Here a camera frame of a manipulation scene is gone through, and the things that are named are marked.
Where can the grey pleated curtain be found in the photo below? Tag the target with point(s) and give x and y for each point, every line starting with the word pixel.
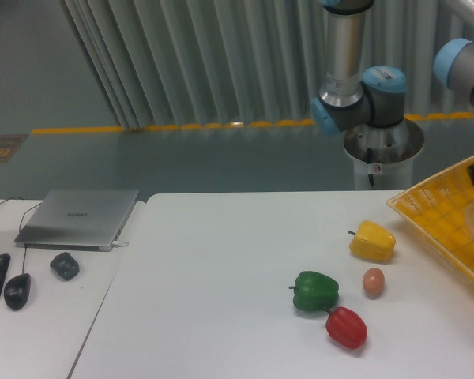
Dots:
pixel 214 62

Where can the green bell pepper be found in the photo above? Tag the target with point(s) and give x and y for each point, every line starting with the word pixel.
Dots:
pixel 314 291

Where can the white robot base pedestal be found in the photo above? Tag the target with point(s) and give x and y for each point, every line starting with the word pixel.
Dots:
pixel 383 158

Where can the silver closed laptop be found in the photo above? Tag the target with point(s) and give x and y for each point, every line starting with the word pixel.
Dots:
pixel 78 219

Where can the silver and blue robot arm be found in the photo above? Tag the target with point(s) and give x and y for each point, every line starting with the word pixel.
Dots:
pixel 370 110

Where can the red bell pepper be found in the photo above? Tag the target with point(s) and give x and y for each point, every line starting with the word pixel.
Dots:
pixel 346 327

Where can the yellow bell pepper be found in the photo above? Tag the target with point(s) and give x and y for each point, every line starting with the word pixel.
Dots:
pixel 372 242

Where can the black computer mouse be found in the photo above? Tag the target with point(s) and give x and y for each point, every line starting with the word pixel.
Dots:
pixel 17 291

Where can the brown egg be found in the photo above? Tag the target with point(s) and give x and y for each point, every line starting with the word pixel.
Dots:
pixel 373 282

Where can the yellow woven basket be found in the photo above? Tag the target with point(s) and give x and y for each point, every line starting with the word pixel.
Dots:
pixel 435 208

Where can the small black device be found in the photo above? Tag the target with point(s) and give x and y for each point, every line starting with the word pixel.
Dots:
pixel 65 266

